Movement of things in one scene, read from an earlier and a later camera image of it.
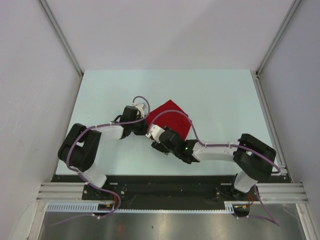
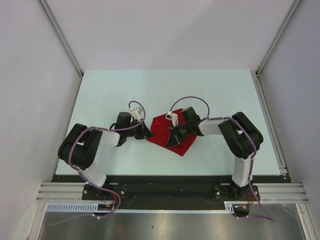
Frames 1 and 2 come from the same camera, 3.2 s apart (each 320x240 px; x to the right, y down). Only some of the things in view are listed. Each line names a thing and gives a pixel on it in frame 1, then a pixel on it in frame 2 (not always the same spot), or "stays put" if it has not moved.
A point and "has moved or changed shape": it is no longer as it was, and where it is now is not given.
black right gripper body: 160,147 to 183,131
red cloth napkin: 174,121 has moved or changed shape
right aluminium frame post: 293,9 stays put
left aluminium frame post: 57,28 stays put
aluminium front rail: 282,192 stays put
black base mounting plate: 205,192 stays put
